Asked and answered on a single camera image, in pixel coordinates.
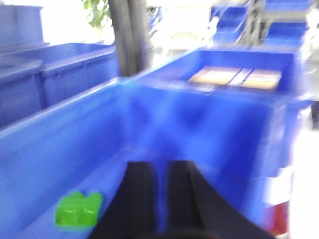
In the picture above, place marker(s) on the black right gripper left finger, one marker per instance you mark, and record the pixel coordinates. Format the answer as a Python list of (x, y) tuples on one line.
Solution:
[(131, 213)]

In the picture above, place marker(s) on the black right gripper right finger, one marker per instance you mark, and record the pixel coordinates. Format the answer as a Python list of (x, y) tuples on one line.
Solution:
[(197, 211)]

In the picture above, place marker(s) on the green toy block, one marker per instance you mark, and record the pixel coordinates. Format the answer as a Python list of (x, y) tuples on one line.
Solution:
[(78, 210)]

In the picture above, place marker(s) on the blue plastic bin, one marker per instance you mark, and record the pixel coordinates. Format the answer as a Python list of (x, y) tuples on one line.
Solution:
[(236, 140)]

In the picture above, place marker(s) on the rear blue bin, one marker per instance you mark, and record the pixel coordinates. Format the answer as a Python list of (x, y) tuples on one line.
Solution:
[(294, 81)]

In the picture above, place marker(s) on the left blue bin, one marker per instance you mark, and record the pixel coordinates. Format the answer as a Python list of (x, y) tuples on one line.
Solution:
[(33, 80)]

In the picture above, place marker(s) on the dark vertical pole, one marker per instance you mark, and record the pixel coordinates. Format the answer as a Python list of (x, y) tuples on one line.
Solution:
[(129, 19)]

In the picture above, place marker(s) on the green plant leaves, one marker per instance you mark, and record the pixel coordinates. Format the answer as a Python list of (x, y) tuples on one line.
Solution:
[(98, 12)]

